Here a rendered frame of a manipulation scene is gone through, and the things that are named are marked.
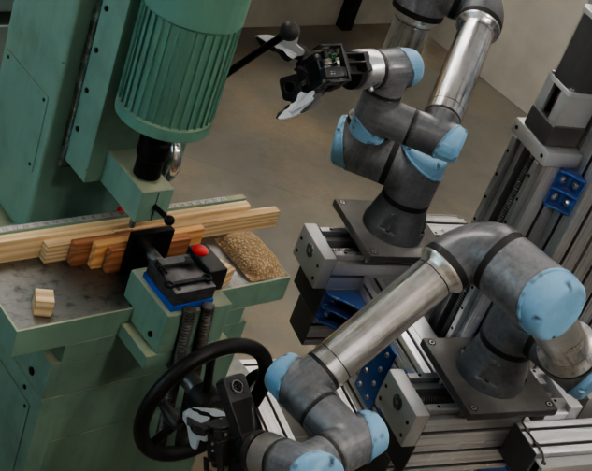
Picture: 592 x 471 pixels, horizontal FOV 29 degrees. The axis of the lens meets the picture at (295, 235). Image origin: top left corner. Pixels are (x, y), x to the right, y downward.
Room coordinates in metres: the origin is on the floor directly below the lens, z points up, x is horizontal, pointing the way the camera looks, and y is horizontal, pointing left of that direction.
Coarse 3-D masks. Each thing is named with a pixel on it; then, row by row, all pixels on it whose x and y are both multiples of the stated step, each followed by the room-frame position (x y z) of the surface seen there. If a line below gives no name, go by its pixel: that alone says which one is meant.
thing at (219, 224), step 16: (256, 208) 2.05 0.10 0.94; (272, 208) 2.07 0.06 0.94; (160, 224) 1.87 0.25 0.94; (176, 224) 1.89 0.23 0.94; (192, 224) 1.91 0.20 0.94; (208, 224) 1.94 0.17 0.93; (224, 224) 1.97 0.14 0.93; (240, 224) 2.00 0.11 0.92; (256, 224) 2.04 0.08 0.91; (272, 224) 2.07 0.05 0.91; (48, 240) 1.69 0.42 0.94; (64, 240) 1.71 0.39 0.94; (48, 256) 1.68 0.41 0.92; (64, 256) 1.70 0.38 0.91
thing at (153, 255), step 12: (156, 228) 1.77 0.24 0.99; (168, 228) 1.79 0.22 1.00; (132, 240) 1.73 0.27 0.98; (144, 240) 1.74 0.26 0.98; (156, 240) 1.76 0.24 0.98; (168, 240) 1.79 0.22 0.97; (132, 252) 1.73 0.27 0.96; (144, 252) 1.75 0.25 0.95; (156, 252) 1.75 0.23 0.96; (132, 264) 1.74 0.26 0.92; (144, 264) 1.76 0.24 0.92
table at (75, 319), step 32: (224, 256) 1.91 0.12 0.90; (0, 288) 1.57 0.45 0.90; (32, 288) 1.60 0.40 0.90; (64, 288) 1.63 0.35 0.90; (96, 288) 1.66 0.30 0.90; (224, 288) 1.80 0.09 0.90; (256, 288) 1.86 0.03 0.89; (0, 320) 1.52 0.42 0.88; (32, 320) 1.52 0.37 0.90; (64, 320) 1.55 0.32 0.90; (96, 320) 1.59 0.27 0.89; (128, 320) 1.65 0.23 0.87
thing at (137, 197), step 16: (112, 160) 1.83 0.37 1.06; (128, 160) 1.84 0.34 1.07; (112, 176) 1.82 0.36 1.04; (128, 176) 1.79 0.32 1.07; (160, 176) 1.83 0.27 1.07; (112, 192) 1.81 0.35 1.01; (128, 192) 1.78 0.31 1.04; (144, 192) 1.76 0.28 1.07; (160, 192) 1.78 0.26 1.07; (128, 208) 1.77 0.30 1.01; (144, 208) 1.76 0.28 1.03
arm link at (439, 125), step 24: (480, 0) 2.34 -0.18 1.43; (456, 24) 2.34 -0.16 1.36; (480, 24) 2.30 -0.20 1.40; (456, 48) 2.23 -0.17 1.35; (480, 48) 2.25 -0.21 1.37; (456, 72) 2.17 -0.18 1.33; (432, 96) 2.12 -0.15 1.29; (456, 96) 2.11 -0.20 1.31; (432, 120) 2.04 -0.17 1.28; (456, 120) 2.07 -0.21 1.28; (408, 144) 2.02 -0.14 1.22; (432, 144) 2.02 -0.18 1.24; (456, 144) 2.02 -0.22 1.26
